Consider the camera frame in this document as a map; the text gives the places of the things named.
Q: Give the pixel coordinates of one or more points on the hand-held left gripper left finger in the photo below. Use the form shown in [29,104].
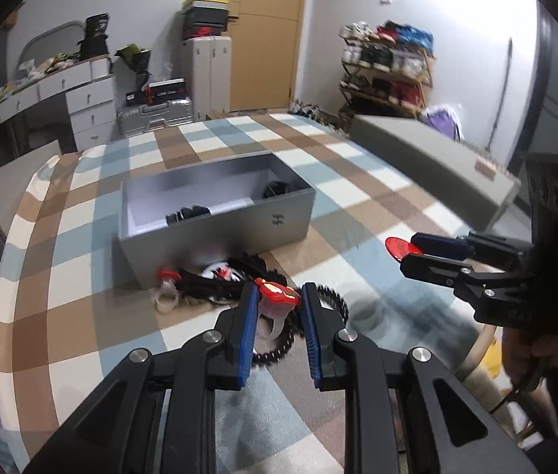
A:
[246,340]

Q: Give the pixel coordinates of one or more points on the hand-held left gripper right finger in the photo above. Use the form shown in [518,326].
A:
[311,340]

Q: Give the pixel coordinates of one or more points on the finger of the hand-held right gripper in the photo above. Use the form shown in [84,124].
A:
[439,245]
[429,267]

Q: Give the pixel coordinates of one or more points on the red round disc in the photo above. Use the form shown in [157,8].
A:
[398,248]

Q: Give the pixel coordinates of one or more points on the grey rectangular box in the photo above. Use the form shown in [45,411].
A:
[239,229]

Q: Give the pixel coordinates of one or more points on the person's right hand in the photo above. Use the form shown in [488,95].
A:
[525,350]

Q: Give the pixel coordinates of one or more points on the purple cloth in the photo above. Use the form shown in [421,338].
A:
[441,121]

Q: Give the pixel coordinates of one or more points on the long thin stick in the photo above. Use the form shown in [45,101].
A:
[503,79]

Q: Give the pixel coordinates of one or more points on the checked tablecloth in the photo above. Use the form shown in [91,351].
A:
[86,256]

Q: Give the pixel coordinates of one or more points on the wooden shoe rack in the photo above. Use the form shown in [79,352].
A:
[387,71]

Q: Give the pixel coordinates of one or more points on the shoes on floor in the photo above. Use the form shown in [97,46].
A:
[311,108]

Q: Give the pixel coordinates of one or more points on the silver ribbed suitcase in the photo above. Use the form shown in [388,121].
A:
[158,118]

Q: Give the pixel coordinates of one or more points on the black and red box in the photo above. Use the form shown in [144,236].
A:
[166,91]

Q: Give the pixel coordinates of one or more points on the small black box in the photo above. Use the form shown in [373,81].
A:
[135,98]

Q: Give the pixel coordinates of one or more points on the white tall suitcase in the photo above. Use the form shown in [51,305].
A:
[209,74]

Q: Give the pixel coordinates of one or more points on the wooden door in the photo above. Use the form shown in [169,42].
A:
[264,34]

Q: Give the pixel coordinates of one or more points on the white desk with drawers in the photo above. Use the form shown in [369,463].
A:
[89,103]

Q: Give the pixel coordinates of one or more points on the dark wrapped bouquet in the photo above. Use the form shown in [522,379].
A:
[133,59]

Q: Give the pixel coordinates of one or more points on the black shoebox with red logo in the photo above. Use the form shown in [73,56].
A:
[204,32]

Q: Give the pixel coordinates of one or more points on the yellow lid shoebox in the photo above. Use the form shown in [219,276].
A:
[205,0]

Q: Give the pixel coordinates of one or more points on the clutter on desk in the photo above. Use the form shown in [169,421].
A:
[37,71]

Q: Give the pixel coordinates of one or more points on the black box on desk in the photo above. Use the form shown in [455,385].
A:
[95,34]

